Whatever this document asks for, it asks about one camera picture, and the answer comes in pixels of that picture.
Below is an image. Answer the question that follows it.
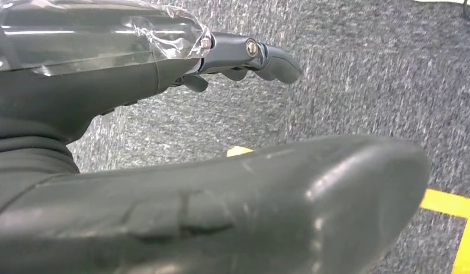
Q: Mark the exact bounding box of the yellow floor tape marking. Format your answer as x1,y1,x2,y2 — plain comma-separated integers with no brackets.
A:
226,145,470,274

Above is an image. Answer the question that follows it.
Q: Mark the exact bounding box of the white power cable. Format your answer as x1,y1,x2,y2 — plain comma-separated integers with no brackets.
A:
414,0,470,7

